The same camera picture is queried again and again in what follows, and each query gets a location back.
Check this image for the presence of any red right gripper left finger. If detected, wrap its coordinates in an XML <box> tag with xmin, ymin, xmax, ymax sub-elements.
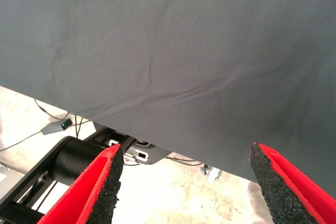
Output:
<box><xmin>36</xmin><ymin>144</ymin><xmax>124</xmax><ymax>224</ymax></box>

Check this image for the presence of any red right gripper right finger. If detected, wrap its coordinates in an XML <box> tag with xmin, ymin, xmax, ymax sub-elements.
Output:
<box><xmin>249</xmin><ymin>142</ymin><xmax>336</xmax><ymax>224</ymax></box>

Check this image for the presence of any grey box with green light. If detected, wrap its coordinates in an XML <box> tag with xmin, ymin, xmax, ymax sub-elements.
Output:
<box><xmin>41</xmin><ymin>118</ymin><xmax>74</xmax><ymax>135</ymax></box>

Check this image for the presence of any dark grey table cloth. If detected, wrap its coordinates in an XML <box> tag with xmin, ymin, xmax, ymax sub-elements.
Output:
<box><xmin>0</xmin><ymin>0</ymin><xmax>336</xmax><ymax>198</ymax></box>

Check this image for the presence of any thin black hanging cable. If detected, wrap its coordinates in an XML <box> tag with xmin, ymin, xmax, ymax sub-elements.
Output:
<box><xmin>73</xmin><ymin>115</ymin><xmax>90</xmax><ymax>140</ymax></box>

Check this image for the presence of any small silver metal bracket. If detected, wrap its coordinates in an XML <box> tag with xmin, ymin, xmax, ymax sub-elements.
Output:
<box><xmin>201</xmin><ymin>164</ymin><xmax>223</xmax><ymax>183</ymax></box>

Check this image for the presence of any thin grey floor cable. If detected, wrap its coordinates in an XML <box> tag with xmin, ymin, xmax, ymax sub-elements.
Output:
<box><xmin>0</xmin><ymin>131</ymin><xmax>44</xmax><ymax>153</ymax></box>

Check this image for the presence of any thin dark floor cable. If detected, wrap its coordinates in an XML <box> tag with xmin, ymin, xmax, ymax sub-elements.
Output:
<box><xmin>34</xmin><ymin>99</ymin><xmax>69</xmax><ymax>120</ymax></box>

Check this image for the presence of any black cable under table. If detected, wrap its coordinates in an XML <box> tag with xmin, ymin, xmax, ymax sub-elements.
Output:
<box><xmin>165</xmin><ymin>156</ymin><xmax>203</xmax><ymax>166</ymax></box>

